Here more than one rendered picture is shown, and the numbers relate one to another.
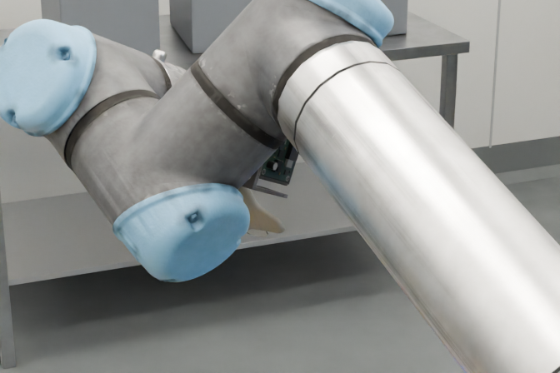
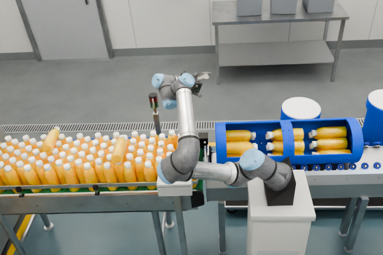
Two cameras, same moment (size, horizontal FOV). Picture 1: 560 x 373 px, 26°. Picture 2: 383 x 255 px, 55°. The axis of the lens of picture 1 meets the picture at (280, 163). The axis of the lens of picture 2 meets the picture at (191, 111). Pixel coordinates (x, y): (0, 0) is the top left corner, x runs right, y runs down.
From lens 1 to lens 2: 1.22 m
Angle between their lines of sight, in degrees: 28
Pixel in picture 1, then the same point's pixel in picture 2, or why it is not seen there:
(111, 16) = (249, 4)
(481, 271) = (180, 121)
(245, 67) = (174, 87)
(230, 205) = (172, 102)
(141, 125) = (165, 90)
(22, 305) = (225, 69)
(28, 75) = (154, 81)
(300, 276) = (296, 72)
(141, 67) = (171, 79)
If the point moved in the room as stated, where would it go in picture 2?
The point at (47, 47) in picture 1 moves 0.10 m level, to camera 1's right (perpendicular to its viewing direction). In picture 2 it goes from (157, 78) to (174, 81)
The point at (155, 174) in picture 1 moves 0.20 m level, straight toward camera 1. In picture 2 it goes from (164, 97) to (149, 121)
